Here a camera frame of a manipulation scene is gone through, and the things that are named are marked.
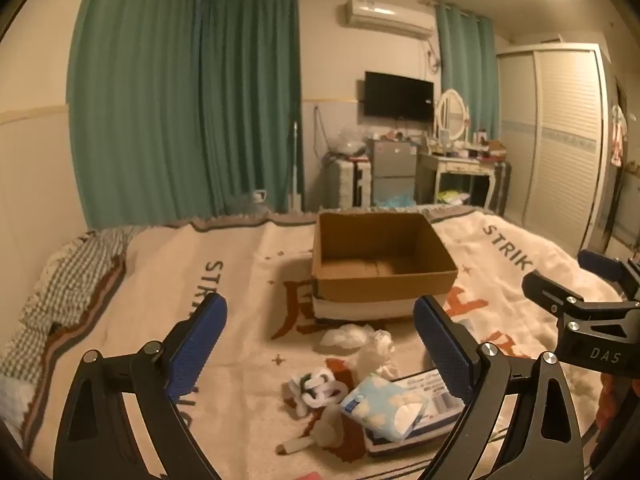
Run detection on printed cream blanket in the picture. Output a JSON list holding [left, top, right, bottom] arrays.
[[22, 207, 621, 480]]

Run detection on white suitcase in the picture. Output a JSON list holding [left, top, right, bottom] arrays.
[[335, 158, 373, 209]]

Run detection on green curtain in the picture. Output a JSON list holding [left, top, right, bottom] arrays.
[[199, 0, 303, 216], [67, 0, 203, 231], [434, 1, 501, 141]]

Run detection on green and white bag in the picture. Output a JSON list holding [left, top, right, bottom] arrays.
[[436, 188, 472, 207]]

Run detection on grey mini fridge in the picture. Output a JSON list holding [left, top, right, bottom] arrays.
[[370, 139, 419, 206]]

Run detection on white box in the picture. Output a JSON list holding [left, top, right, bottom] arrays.
[[362, 369, 466, 457]]

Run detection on white louvred wardrobe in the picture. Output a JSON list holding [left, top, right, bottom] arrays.
[[496, 42, 617, 257]]

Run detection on checked bedsheet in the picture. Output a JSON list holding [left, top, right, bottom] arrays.
[[0, 225, 146, 381]]

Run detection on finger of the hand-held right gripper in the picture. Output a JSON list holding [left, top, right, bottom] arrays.
[[577, 249, 640, 293], [521, 270, 640, 322]]

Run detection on white oval vanity mirror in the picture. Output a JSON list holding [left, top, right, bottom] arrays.
[[435, 89, 472, 143]]

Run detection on hanging clothes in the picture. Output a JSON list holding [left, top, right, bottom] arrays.
[[609, 104, 629, 169]]

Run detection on blue plastic bag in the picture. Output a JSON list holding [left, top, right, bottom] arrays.
[[374, 191, 419, 209]]

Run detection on blue and white tissue pack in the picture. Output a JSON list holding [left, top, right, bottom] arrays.
[[340, 372, 432, 443]]

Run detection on dark suitcase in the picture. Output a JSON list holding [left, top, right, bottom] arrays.
[[492, 159, 514, 212]]

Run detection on white stick mop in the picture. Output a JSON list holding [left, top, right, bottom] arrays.
[[288, 120, 304, 214]]

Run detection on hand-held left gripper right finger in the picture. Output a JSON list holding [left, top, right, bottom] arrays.
[[413, 295, 586, 480]]

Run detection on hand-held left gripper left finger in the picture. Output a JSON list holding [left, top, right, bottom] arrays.
[[52, 294, 228, 480]]

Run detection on brown cardboard box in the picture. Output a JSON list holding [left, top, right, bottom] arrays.
[[311, 211, 459, 320]]

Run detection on white dressing table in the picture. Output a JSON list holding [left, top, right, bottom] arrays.
[[417, 151, 502, 211]]

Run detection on white air conditioner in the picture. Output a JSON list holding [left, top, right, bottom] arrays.
[[345, 0, 435, 40]]

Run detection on black wall television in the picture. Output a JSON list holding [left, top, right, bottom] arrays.
[[364, 71, 435, 124]]

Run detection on clear water jug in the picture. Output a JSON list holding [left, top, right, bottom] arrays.
[[239, 189, 272, 212]]

